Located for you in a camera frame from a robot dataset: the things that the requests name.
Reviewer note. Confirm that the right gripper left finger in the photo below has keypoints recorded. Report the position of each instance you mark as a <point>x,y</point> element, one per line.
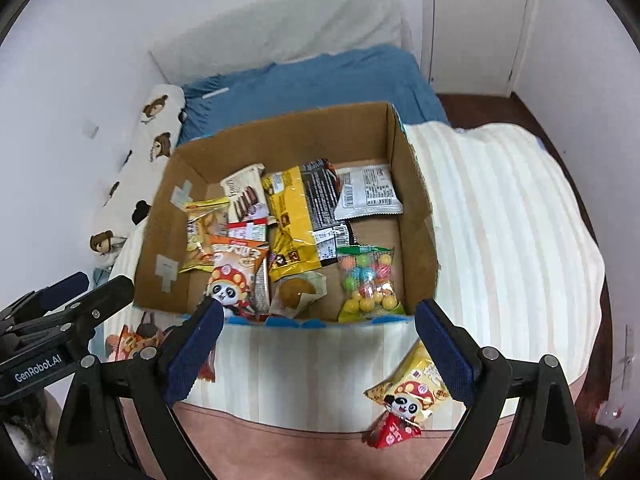
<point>158,383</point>

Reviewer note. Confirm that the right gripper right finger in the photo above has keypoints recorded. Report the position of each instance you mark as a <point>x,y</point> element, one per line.
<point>480,378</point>

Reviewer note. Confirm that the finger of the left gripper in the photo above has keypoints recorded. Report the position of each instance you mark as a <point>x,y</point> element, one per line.
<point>39,302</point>

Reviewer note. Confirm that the yellow panda snack bag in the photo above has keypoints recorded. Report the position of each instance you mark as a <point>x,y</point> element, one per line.
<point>414,391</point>

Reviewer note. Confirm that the red small snack packet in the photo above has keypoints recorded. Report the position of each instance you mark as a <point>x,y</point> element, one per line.
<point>388,430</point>

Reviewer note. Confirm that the orange panda snack bag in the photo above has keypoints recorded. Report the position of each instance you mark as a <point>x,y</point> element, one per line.
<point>235,263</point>

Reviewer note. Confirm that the clear egg yolk pastry packet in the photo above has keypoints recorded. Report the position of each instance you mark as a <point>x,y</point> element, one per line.
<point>293,294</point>

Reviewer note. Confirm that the calico cat plush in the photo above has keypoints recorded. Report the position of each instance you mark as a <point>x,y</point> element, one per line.
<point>129,331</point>

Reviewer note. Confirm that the striped cream blanket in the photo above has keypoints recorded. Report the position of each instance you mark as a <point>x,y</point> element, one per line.
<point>491,230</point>

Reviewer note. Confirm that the colourful candy balls bag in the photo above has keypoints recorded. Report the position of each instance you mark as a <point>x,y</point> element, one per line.
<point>367,278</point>

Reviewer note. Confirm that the yellow chips snack bag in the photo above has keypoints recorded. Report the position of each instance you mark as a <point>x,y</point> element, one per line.
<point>206,218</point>

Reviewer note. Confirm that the white red snack bar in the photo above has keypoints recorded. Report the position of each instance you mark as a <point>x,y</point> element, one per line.
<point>255,229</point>

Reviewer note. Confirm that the yellow black snack bag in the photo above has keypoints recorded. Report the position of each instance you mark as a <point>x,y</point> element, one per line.
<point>292,249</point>

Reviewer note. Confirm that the white chocolate stick packet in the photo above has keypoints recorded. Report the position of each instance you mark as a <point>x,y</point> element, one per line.
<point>247,200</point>

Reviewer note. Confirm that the bear print long pillow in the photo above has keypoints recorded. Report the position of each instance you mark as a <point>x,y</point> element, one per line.
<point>132,193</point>

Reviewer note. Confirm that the white barcode snack packet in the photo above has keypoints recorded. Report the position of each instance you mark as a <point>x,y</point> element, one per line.
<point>366,191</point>

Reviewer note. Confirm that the cardboard box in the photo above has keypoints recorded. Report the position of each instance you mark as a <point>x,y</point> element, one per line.
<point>346,136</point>

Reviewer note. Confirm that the black snack packet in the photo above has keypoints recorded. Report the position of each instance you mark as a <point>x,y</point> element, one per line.
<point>322,190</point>

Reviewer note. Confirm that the blue bed sheet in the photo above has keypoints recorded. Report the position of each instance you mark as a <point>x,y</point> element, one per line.
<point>382,73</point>

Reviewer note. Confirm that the grey white pillow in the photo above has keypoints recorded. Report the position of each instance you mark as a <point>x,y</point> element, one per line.
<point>279,31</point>

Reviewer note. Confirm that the white door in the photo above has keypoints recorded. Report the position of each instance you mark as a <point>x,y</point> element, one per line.
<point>474,45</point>

